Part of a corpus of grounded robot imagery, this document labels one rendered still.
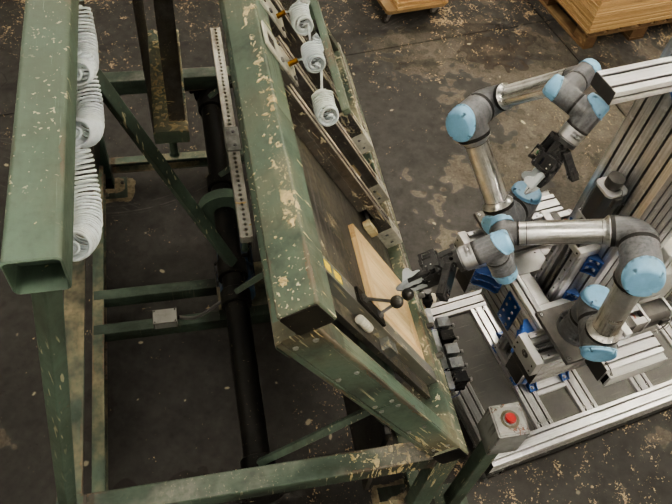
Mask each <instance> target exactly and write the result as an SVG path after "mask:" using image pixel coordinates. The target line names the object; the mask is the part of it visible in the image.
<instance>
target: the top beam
mask: <svg viewBox="0 0 672 504"><path fill-rule="evenodd" d="M223 4H224V10H225V16H226V22H227V28H228V34H229V40H230V46H231V52H232V57H233V63H234V69H235V75H236V81H237V87H238V93H239V99H240V105H241V110H242V116H243V122H244V128H245V134H246V140H247V146H248V152H249V158H250V164H251V169H252V175H253V181H254V187H255V193H256V199H257V205H258V211H259V217H260V223H261V228H262V234H263V240H264V246H265V252H266V258H267V264H268V270H269V276H270V282H271V287H272V293H273V299H274V305H275V311H276V317H277V319H278V320H279V321H280V322H281V323H283V324H284V325H285V326H286V327H288V328H289V329H290V330H292V331H293V332H294V333H295V334H297V335H298V336H300V335H303V334H306V333H308V332H310V331H313V330H315V329H318V328H320V327H323V326H325V325H327V324H330V323H332V322H334V321H335V320H336V318H337V317H336V313H335V308H334V304H333V299H332V295H331V290H330V286H329V282H328V277H327V273H326V268H325V264H324V259H323V255H322V251H321V246H320V242H319V237H318V233H317V228H316V224H315V220H314V215H313V211H312V206H311V202H310V198H309V193H308V189H307V184H306V180H305V175H304V171H303V167H302V162H301V158H300V153H299V149H298V144H297V140H296V136H295V131H294V127H293V122H292V118H291V114H290V109H289V105H288V100H287V96H286V91H285V87H284V83H283V78H282V74H281V69H280V65H279V62H278V60H277V59H276V58H275V56H274V55H273V54H272V52H271V51H270V50H269V48H268V47H267V45H266V44H265V40H264V35H263V31H262V26H261V21H262V20H263V22H264V23H265V24H266V26H267V27H268V29H269V30H270V31H271V33H272V30H271V25H270V21H269V16H268V13H267V11H266V10H265V9H264V7H263V6H262V4H261V3H260V1H259V0H223Z"/></svg>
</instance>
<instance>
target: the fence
mask: <svg viewBox="0 0 672 504"><path fill-rule="evenodd" d="M323 259H324V260H325V261H326V262H327V263H328V264H329V265H330V268H331V273H332V274H331V273H330V272H329V271H328V270H327V269H326V273H327V277H328V282H329V286H330V290H331V294H332V295H333V296H334V297H335V298H336V299H337V300H338V301H339V302H340V303H341V304H342V305H343V306H345V307H346V308H347V309H348V310H349V311H350V312H351V313H352V314H353V315H354V316H355V317H356V316H357V315H359V314H361V315H363V316H364V317H365V318H366V319H367V320H368V321H369V322H370V323H371V324H372V325H373V327H374V329H373V331H372V333H373V334H374V335H375V336H376V337H377V338H378V339H382V338H384V337H387V336H388V337H389V338H390V339H391V340H392V341H393V342H394V343H395V344H396V348H397V352H398V355H397V357H398V358H399V359H400V360H401V361H402V362H403V363H404V364H405V365H406V366H407V367H409V368H410V369H411V370H412V371H413V372H414V373H415V374H416V375H417V376H418V377H419V378H420V379H421V380H422V381H423V382H424V383H425V384H426V385H429V384H432V383H435V382H437V379H436V376H435V373H434V370H433V368H432V367H431V366H430V365H429V364H428V363H427V362H426V361H425V360H424V359H423V358H422V357H421V356H420V355H419V354H418V353H417V352H416V351H415V350H414V349H413V348H412V347H411V346H410V345H409V344H408V343H407V342H406V341H405V340H404V339H403V338H402V337H401V335H400V334H399V333H398V332H397V331H396V330H395V329H394V328H393V327H392V326H391V325H390V324H389V323H388V322H387V321H386V320H385V319H384V320H385V324H386V326H385V327H382V326H381V325H380V324H379V323H378V322H377V321H376V320H375V319H374V317H373V316H372V315H371V314H370V313H369V312H368V311H367V310H366V309H365V308H364V307H363V306H362V305H361V304H360V303H359V302H358V301H357V298H356V294H355V290H354V287H353V286H352V285H351V284H350V283H349V282H348V281H347V280H346V279H345V278H344V277H343V276H342V275H341V274H340V273H339V272H338V271H337V269H336V268H335V267H334V266H333V265H332V264H331V263H330V262H329V261H328V260H327V259H326V258H325V257H324V256H323ZM333 269H334V270H335V271H336V272H337V273H338V274H339V275H340V276H341V280H342V284H343V285H342V284H341V283H340V282H339V281H338V280H337V279H336V278H335V274H334V270H333Z"/></svg>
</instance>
